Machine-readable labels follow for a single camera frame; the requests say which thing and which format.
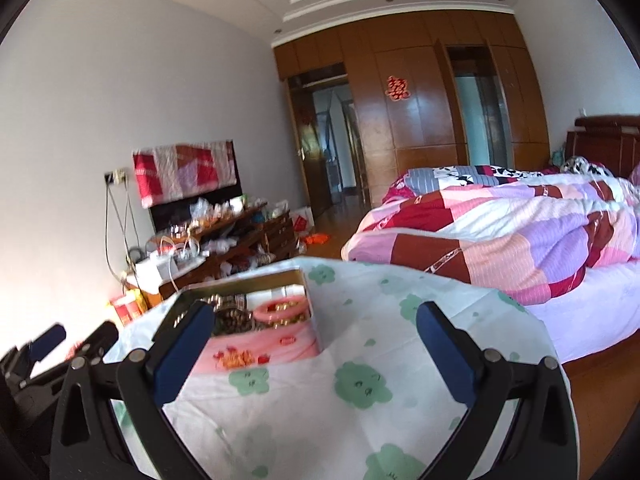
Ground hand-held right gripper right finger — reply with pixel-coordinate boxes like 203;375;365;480
416;301;581;480

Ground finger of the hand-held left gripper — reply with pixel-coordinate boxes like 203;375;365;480
20;320;120;398
0;324;68;386

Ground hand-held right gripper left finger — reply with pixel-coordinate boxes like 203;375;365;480
50;302;216;480

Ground dark bead bracelet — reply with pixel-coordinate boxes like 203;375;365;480
212;307;261;336

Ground metal link bracelet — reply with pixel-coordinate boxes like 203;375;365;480
202;294;249;311

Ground pink bangle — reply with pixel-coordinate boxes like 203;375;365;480
251;299;309;322

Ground pink metal tin box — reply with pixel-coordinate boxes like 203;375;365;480
150;268;321;373

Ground white cardboard box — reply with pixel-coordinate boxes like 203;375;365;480
134;255;173;293

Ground white green-cloud tablecloth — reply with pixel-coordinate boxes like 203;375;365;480
107;256;581;480

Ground pink red patchwork quilt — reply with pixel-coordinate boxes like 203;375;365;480
341;180;640;307

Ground black television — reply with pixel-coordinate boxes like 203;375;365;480
150;141;244;235

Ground pile of clear plastic bags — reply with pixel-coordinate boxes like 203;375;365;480
190;199;236;226

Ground white bed sheet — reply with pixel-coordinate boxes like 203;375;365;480
525;260;640;363

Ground brown wooden television cabinet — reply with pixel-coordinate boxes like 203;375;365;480
159;202;300;301

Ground grey striped cow-print quilt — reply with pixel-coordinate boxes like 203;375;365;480
382;156;616;206

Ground white red paper bag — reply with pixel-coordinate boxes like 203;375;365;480
292;208;316;235

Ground red patchwork cloth cover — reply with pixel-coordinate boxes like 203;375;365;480
132;140;238;209

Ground brown wooden door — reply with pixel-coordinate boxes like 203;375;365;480
287;77;333;218

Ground brown wooden wardrobe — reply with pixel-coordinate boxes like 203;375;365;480
274;10;551;211

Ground brown wooden headboard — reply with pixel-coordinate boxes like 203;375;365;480
565;115;640;178

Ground red paper decoration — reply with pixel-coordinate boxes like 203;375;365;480
385;76;411;102

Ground black wall cables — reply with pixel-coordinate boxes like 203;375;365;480
104;182;143;281

